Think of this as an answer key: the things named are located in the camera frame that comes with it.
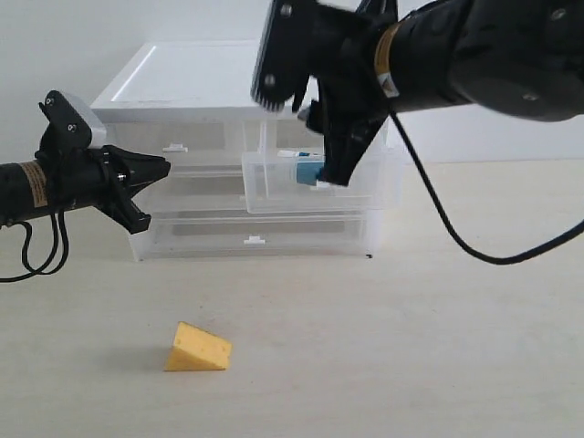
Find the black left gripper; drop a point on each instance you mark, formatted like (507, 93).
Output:
(127, 173)

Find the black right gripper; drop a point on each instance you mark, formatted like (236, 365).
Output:
(351, 108)

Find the clear drawer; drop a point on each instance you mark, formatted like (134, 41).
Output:
(196, 145)
(223, 233)
(271, 189)
(194, 191)

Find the white blue-labelled pill bottle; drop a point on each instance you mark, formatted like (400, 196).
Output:
(307, 166)

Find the yellow cheese wedge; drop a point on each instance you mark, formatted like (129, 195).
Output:
(195, 349)

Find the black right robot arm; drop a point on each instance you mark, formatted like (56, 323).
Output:
(523, 59)

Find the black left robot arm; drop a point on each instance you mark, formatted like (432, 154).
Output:
(49, 184)

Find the clear bottom drawer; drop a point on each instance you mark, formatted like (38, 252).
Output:
(223, 233)

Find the white plastic drawer cabinet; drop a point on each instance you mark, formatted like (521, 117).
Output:
(190, 81)

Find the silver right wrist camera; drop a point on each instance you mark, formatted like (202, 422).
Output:
(281, 67)

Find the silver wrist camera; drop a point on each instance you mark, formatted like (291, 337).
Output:
(281, 67)
(72, 125)

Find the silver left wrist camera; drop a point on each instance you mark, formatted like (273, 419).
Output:
(72, 125)

